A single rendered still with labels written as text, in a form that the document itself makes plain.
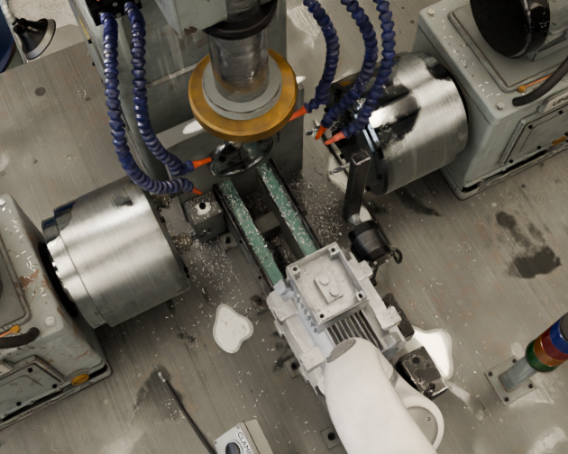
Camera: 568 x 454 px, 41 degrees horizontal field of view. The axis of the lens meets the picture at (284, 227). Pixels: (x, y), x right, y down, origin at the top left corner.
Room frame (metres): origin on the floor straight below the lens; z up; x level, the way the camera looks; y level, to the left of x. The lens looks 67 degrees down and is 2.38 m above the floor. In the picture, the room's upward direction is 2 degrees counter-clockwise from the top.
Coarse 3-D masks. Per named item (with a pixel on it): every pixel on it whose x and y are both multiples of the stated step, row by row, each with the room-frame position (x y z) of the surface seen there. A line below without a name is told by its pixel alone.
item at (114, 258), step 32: (96, 192) 0.61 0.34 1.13; (128, 192) 0.59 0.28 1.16; (64, 224) 0.53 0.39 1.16; (96, 224) 0.53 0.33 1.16; (128, 224) 0.53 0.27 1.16; (160, 224) 0.53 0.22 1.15; (64, 256) 0.48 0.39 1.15; (96, 256) 0.47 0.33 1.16; (128, 256) 0.47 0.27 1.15; (160, 256) 0.48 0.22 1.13; (64, 288) 0.44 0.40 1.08; (96, 288) 0.42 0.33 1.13; (128, 288) 0.43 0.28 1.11; (160, 288) 0.44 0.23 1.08; (96, 320) 0.39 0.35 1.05
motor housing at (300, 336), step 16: (352, 256) 0.50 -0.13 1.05; (368, 288) 0.43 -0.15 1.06; (272, 304) 0.41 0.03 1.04; (368, 304) 0.40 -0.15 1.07; (384, 304) 0.40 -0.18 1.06; (288, 320) 0.37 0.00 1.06; (304, 320) 0.37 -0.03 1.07; (352, 320) 0.36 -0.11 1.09; (368, 320) 0.36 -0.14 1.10; (288, 336) 0.35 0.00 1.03; (304, 336) 0.34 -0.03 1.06; (320, 336) 0.34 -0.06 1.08; (336, 336) 0.33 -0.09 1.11; (352, 336) 0.33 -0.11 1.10; (368, 336) 0.33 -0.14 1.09; (384, 336) 0.33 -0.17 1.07; (400, 336) 0.34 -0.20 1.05; (304, 352) 0.31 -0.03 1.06; (384, 352) 0.33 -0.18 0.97; (320, 368) 0.29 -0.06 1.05
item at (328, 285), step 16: (320, 256) 0.47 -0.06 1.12; (336, 256) 0.47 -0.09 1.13; (288, 272) 0.44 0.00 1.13; (320, 272) 0.44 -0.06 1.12; (336, 272) 0.44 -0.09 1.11; (352, 272) 0.43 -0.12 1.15; (304, 288) 0.41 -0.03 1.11; (320, 288) 0.41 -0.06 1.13; (336, 288) 0.41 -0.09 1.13; (352, 288) 0.41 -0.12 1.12; (304, 304) 0.39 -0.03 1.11; (320, 304) 0.38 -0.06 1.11; (336, 304) 0.38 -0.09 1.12; (320, 320) 0.35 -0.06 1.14; (336, 320) 0.36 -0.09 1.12
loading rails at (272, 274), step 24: (264, 168) 0.76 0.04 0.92; (216, 192) 0.70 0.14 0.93; (264, 192) 0.72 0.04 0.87; (288, 192) 0.69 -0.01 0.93; (240, 216) 0.64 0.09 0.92; (264, 216) 0.68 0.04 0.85; (288, 216) 0.64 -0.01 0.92; (240, 240) 0.59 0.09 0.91; (264, 240) 0.64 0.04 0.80; (288, 240) 0.62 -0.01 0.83; (312, 240) 0.59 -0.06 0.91; (264, 264) 0.54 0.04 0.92; (264, 288) 0.50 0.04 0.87; (288, 360) 0.35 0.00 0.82; (336, 432) 0.20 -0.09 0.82
